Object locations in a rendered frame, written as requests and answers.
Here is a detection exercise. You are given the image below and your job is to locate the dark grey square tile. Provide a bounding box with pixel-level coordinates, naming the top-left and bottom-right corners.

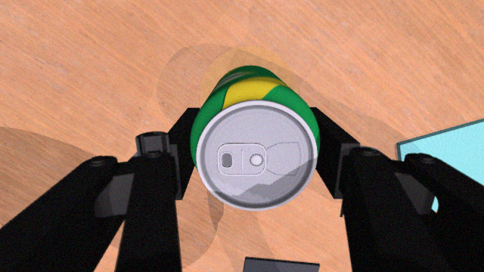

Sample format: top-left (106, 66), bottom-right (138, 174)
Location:
top-left (243, 257), bottom-right (320, 272)

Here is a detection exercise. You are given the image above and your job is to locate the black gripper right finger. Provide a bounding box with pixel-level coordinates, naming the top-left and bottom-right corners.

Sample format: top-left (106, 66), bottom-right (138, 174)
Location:
top-left (310, 107), bottom-right (484, 272)

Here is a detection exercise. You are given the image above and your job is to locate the light blue square tile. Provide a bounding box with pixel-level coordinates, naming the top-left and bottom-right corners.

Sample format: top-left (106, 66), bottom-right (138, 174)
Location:
top-left (396, 119), bottom-right (484, 185)

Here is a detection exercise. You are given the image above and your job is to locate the tan round disc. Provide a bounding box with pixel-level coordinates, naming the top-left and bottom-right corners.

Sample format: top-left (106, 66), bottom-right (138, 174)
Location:
top-left (199, 46), bottom-right (298, 108)

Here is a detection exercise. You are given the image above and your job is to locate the green and yellow drink can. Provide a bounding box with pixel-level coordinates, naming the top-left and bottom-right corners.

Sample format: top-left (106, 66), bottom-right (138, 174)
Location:
top-left (190, 65), bottom-right (320, 211)

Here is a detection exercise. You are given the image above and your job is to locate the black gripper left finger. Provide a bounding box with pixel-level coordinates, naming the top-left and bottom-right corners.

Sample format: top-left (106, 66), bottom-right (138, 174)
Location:
top-left (0, 107), bottom-right (200, 272)

